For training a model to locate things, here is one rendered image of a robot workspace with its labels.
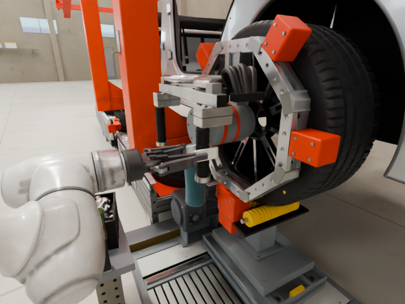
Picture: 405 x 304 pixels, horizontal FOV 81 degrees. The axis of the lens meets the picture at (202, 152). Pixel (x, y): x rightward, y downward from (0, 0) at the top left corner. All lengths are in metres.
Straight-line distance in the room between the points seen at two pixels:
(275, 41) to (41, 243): 0.64
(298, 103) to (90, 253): 0.54
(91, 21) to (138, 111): 2.03
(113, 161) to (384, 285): 1.47
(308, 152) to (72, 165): 0.52
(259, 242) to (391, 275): 0.80
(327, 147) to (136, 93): 0.83
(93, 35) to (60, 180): 2.67
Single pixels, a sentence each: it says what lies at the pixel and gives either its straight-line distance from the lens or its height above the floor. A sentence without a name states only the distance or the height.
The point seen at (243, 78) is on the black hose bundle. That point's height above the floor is 1.01.
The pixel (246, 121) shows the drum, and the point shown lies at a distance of 0.81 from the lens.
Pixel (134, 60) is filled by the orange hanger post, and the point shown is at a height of 1.06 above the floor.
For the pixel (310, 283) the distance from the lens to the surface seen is 1.25.
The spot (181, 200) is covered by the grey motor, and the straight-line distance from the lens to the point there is 1.22.
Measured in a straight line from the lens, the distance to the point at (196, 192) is 0.98.
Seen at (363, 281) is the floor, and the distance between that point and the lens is 1.61.
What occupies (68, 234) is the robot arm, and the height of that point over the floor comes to 0.82.
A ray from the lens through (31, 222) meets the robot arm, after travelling 0.40.
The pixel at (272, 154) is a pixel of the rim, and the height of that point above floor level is 0.74.
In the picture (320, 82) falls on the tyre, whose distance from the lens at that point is 0.70.
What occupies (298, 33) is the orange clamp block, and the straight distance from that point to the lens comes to 0.68.
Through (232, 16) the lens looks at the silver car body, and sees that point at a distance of 1.37.
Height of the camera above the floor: 1.05
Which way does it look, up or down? 20 degrees down
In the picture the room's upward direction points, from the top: straight up
